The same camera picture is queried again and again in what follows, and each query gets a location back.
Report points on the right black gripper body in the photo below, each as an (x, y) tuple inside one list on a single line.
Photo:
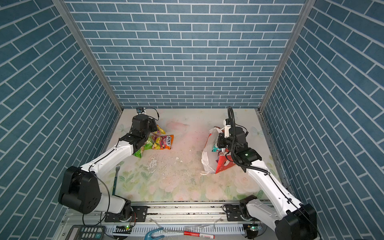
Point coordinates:
[(224, 142)]

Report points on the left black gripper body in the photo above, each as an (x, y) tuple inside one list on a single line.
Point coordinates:
[(151, 127)]

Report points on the red white paper bag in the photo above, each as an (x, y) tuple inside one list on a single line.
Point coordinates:
[(215, 162)]

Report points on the green chips bag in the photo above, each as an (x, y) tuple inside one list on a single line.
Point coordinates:
[(147, 146)]

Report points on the fruit candy bag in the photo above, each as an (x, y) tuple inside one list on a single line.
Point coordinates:
[(162, 142)]

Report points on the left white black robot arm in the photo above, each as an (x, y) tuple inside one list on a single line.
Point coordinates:
[(80, 189)]

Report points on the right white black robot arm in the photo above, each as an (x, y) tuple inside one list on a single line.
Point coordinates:
[(288, 217)]

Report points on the metal fork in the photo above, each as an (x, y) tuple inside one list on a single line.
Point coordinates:
[(117, 169)]

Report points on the red marker pen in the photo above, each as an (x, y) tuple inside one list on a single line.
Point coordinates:
[(200, 235)]

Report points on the black calculator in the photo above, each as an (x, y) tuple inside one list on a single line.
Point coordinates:
[(78, 232)]

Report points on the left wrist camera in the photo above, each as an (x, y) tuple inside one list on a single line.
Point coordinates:
[(141, 110)]

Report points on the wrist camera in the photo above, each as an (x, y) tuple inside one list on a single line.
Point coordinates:
[(227, 127), (141, 110)]

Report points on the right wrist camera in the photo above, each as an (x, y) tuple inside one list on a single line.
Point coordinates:
[(227, 127)]

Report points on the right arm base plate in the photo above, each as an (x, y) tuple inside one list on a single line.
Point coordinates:
[(237, 213)]

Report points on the aluminium rail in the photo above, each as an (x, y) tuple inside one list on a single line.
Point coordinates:
[(182, 212)]

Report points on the white cable duct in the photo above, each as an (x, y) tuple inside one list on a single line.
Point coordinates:
[(214, 229)]

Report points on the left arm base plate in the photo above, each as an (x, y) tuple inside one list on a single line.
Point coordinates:
[(138, 214)]

